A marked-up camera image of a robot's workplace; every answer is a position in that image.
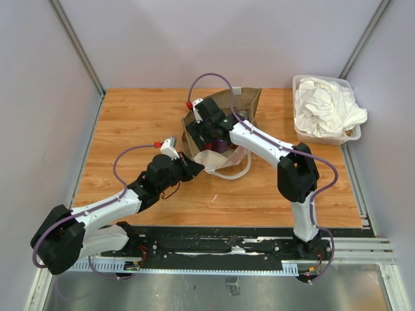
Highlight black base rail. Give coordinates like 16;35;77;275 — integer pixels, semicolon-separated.
102;225;333;271

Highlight white plastic basket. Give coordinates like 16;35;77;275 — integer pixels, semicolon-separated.
292;75;368;145

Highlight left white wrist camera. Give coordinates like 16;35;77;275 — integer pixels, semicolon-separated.
160;137;180;160

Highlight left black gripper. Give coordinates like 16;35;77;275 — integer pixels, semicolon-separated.
158;152;205;193

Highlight crumpled white cloth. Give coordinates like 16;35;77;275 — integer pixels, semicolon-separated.
294;77;368;138

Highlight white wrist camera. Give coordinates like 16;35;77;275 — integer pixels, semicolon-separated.
191;98;204;111
160;137;180;160

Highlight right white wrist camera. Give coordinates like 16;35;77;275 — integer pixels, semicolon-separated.
191;98;204;111

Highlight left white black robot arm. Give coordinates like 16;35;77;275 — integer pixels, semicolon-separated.
30;153;204;275

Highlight aluminium frame rails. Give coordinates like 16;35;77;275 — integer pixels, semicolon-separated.
22;142;403;311

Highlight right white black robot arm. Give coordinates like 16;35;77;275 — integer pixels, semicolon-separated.
186;97;322;259

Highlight burlap canvas tote bag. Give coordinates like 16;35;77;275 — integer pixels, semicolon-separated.
182;87;262;179

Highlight purple fanta can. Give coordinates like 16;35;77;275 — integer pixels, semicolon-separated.
213;139;228;154
237;110;249;120

